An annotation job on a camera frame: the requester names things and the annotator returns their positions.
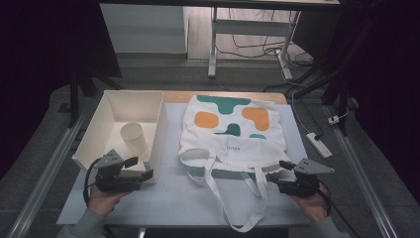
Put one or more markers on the white plastic bin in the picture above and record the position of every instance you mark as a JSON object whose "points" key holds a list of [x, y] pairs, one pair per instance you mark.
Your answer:
{"points": [[132, 105]]}

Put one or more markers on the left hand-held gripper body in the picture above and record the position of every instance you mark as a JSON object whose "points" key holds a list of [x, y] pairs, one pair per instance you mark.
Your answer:
{"points": [[110, 178]]}

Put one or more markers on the small white adapter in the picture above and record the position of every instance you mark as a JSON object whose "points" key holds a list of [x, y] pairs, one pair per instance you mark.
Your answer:
{"points": [[333, 120]]}

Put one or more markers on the person's right hand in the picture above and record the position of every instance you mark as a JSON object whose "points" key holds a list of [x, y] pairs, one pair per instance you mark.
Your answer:
{"points": [[310, 206]]}

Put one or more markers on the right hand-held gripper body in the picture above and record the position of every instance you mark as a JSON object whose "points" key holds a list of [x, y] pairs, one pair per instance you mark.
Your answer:
{"points": [[302, 185]]}

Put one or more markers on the white cup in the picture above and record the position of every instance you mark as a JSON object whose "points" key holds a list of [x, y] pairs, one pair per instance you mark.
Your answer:
{"points": [[133, 139]]}

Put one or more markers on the white tote bag green orange patches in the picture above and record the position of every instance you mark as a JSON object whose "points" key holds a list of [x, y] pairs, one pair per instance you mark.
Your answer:
{"points": [[231, 145]]}

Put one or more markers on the white cabinet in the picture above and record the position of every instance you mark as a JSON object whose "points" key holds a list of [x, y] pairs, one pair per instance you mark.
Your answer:
{"points": [[142, 29]]}

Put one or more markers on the black stand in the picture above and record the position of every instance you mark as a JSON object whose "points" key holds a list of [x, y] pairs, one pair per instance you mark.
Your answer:
{"points": [[343, 99], [74, 99]]}

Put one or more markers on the metal floor rail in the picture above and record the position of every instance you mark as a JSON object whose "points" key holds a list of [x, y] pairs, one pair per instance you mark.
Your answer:
{"points": [[46, 178], [363, 185]]}

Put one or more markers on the white desk frame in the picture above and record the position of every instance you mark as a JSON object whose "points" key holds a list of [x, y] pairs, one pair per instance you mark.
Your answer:
{"points": [[251, 28]]}

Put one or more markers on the person's left hand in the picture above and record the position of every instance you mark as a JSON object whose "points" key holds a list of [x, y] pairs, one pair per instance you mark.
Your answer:
{"points": [[102, 201]]}

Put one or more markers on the white power strip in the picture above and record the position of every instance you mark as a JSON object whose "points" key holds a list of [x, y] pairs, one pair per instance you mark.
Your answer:
{"points": [[318, 145]]}

